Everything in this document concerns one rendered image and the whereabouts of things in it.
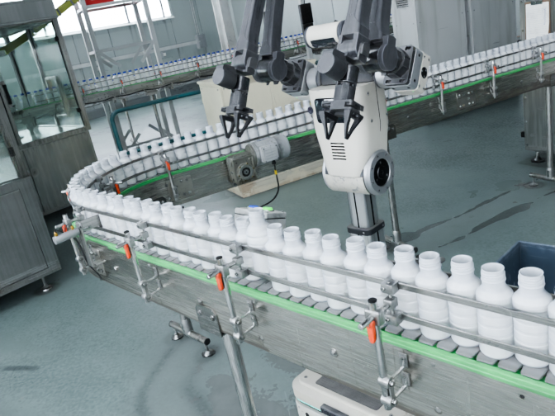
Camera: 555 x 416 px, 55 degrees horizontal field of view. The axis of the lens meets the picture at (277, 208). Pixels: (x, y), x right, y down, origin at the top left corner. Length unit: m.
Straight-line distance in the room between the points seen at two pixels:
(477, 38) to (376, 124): 6.03
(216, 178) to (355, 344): 1.84
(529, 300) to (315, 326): 0.49
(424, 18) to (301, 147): 4.36
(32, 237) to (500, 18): 6.32
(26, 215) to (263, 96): 2.49
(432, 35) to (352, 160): 5.52
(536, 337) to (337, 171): 1.09
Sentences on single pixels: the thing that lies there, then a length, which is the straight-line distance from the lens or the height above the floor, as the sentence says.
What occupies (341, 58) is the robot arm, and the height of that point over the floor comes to 1.49.
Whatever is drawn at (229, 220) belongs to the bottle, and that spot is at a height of 1.16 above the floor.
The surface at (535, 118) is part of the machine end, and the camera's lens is 5.17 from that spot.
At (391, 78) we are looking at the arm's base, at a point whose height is 1.38.
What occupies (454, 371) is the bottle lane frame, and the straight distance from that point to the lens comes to 1.05.
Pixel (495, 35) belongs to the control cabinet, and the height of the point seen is 0.89.
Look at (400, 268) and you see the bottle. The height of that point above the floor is 1.13.
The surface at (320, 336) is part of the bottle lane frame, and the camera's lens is 1.24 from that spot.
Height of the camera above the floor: 1.61
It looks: 19 degrees down
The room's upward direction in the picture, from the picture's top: 11 degrees counter-clockwise
